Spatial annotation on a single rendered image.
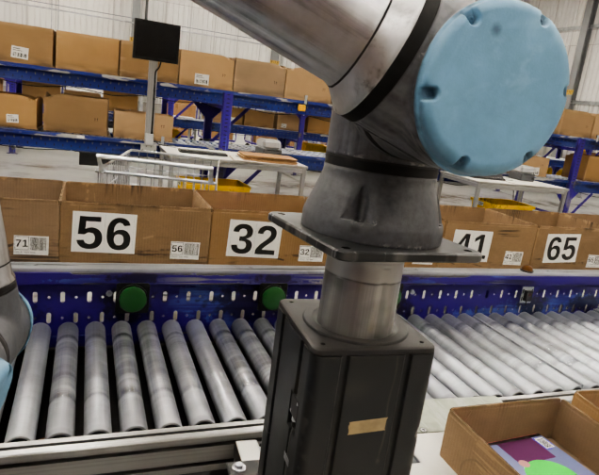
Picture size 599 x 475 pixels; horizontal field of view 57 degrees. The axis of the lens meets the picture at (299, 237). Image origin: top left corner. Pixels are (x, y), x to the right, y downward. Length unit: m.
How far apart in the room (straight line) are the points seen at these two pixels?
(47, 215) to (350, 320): 0.99
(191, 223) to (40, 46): 4.61
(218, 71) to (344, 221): 5.52
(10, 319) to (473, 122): 0.54
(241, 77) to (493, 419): 5.36
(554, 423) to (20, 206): 1.32
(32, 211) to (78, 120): 4.27
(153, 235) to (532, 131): 1.19
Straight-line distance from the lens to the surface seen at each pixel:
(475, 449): 1.07
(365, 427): 0.78
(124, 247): 1.55
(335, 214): 0.67
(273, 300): 1.60
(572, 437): 1.30
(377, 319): 0.75
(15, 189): 1.82
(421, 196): 0.69
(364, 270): 0.71
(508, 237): 2.07
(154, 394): 1.23
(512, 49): 0.51
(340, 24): 0.49
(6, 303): 0.71
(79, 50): 6.02
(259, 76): 6.25
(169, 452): 1.12
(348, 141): 0.69
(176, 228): 1.55
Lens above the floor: 1.37
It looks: 14 degrees down
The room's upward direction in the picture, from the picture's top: 7 degrees clockwise
